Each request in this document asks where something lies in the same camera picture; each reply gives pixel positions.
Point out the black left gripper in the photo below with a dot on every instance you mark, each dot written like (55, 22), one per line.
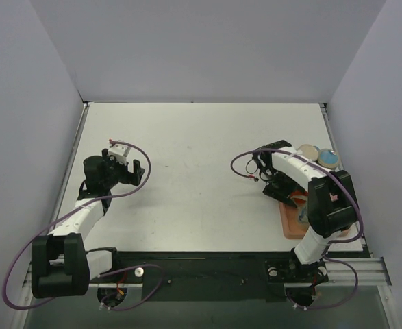
(132, 173)

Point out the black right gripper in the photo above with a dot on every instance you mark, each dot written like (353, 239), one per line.
(279, 188)

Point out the orange mug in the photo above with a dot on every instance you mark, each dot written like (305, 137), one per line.
(299, 196)

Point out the white patterned mug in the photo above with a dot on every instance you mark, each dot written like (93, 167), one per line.
(302, 216)

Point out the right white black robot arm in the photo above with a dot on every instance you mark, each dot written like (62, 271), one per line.
(323, 200)

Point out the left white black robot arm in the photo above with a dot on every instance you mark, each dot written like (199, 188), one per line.
(61, 266)

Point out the beige patterned mug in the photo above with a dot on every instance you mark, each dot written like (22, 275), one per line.
(311, 152)

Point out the blue mug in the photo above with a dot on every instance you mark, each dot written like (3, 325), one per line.
(328, 158)

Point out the pink plastic tray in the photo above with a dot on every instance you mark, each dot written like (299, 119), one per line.
(291, 228)

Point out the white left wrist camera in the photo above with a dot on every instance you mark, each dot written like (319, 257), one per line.
(119, 151)

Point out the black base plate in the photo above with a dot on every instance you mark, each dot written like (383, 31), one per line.
(210, 277)

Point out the aluminium rail frame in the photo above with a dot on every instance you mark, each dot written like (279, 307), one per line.
(199, 200)

